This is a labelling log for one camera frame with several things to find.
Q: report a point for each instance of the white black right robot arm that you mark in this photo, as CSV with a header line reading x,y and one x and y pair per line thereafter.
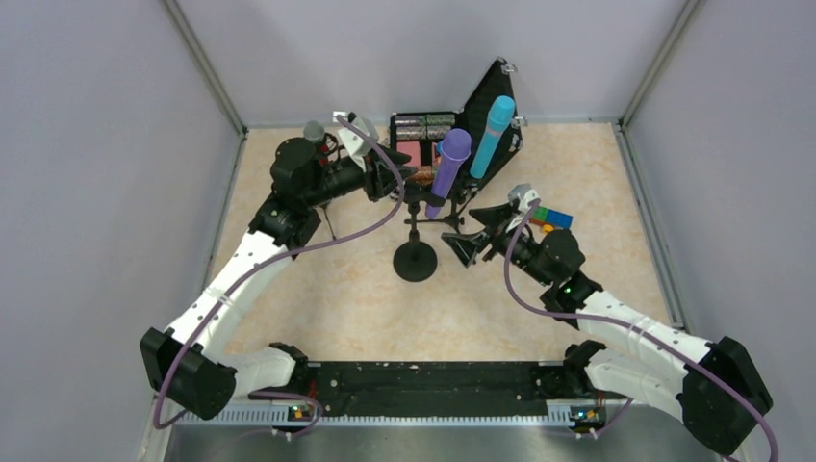
x,y
713,388

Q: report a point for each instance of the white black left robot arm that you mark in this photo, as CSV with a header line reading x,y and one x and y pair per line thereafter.
x,y
185,362

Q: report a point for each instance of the purple toy microphone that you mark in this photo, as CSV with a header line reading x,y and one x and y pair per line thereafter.
x,y
454,150

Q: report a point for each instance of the colourful toy brick train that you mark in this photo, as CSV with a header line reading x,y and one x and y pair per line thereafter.
x,y
547,220

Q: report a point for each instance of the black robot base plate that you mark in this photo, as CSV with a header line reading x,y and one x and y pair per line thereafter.
x,y
455,389

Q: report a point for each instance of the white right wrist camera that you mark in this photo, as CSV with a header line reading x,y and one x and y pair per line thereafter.
x,y
523,198

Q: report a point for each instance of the black tripod microphone stand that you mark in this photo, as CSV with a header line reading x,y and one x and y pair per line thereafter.
x,y
460,197

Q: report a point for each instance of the black tripod stand with pop filter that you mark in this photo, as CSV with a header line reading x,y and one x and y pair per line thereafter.
x,y
325,199

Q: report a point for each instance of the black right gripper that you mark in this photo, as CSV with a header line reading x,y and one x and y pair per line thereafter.
x,y
491,233

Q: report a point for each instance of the cyan toy microphone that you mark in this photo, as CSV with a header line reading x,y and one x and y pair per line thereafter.
x,y
498,119

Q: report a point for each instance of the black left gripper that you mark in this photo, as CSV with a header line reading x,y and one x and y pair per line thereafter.
x,y
377,180

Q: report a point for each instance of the pink card deck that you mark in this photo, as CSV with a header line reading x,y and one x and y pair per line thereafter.
x,y
411,149

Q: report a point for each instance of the red glitter microphone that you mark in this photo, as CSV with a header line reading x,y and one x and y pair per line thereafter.
x,y
324,143

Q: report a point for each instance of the black round base microphone stand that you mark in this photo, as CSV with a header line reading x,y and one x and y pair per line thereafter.
x,y
415,261

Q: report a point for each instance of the black aluminium poker chip case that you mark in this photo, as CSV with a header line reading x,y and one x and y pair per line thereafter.
x,y
429,127

